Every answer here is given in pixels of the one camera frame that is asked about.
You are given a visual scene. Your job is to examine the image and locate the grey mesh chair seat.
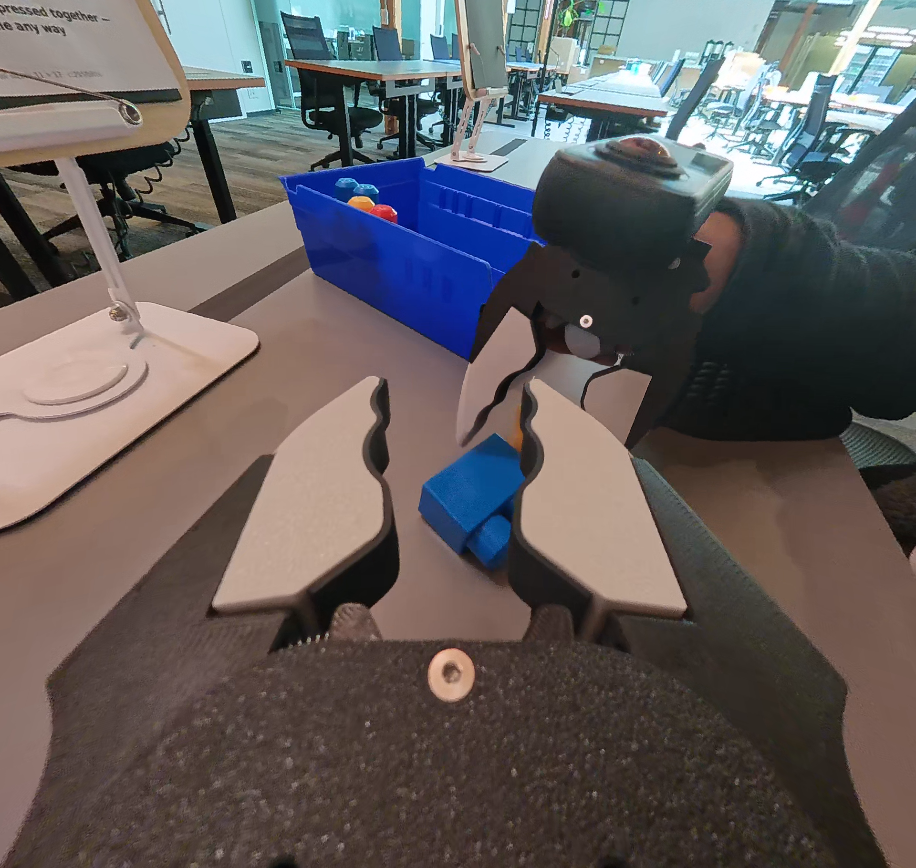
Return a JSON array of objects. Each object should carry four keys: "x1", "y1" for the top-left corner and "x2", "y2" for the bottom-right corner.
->
[{"x1": 841, "y1": 421, "x2": 916, "y2": 470}]

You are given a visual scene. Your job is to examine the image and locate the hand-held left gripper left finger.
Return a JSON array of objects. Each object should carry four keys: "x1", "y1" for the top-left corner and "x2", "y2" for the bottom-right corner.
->
[{"x1": 211, "y1": 376, "x2": 402, "y2": 643}]

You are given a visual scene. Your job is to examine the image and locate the wooden-top office desk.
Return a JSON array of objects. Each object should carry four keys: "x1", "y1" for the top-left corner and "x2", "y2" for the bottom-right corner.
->
[
  {"x1": 182, "y1": 67, "x2": 267, "y2": 225},
  {"x1": 285, "y1": 58, "x2": 462, "y2": 168}
]

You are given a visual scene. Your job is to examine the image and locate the printed instruction sheet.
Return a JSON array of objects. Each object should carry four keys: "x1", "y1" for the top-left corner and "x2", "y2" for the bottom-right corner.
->
[{"x1": 0, "y1": 0, "x2": 155, "y2": 96}]

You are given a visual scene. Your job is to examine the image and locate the black mesh office chair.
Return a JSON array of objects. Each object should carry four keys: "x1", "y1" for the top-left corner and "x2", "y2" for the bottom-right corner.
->
[{"x1": 801, "y1": 120, "x2": 916, "y2": 239}]

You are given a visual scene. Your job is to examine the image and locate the heap of joined coloured blocks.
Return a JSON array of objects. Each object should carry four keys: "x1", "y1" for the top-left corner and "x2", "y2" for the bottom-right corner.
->
[{"x1": 333, "y1": 177, "x2": 399, "y2": 225}]

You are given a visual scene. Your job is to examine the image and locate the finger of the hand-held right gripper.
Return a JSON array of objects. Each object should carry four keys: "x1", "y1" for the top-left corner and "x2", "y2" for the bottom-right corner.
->
[
  {"x1": 456, "y1": 308, "x2": 543, "y2": 447},
  {"x1": 535, "y1": 353, "x2": 654, "y2": 447}
]

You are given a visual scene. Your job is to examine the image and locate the person's right hand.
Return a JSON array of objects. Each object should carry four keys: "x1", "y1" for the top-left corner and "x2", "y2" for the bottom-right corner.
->
[{"x1": 690, "y1": 210, "x2": 747, "y2": 311}]

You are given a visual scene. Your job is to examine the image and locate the white stand with wooden board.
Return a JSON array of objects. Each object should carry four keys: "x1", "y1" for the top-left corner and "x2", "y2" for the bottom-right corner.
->
[{"x1": 0, "y1": 0, "x2": 260, "y2": 531}]

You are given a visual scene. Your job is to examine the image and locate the person's black fleece-lined jacket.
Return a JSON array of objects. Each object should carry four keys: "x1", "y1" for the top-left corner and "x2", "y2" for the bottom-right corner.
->
[{"x1": 859, "y1": 453, "x2": 916, "y2": 561}]

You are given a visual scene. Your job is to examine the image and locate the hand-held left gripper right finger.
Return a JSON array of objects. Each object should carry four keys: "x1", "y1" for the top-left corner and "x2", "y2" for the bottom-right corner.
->
[{"x1": 507, "y1": 379, "x2": 689, "y2": 643}]

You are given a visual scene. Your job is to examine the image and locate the document stand with dark back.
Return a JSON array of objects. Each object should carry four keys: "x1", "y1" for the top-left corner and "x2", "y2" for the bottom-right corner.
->
[{"x1": 435, "y1": 0, "x2": 518, "y2": 174}]

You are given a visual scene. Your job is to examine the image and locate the blue two-stud block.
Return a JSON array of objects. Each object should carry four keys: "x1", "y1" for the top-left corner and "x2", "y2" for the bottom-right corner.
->
[{"x1": 418, "y1": 433, "x2": 527, "y2": 570}]

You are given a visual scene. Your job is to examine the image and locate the rows of office desks and chairs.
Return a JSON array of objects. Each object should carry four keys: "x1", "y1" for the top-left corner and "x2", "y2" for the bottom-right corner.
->
[{"x1": 537, "y1": 31, "x2": 916, "y2": 189}]

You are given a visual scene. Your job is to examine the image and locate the blue plastic bin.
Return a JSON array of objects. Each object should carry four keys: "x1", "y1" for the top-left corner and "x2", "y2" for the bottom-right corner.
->
[{"x1": 279, "y1": 156, "x2": 548, "y2": 362}]

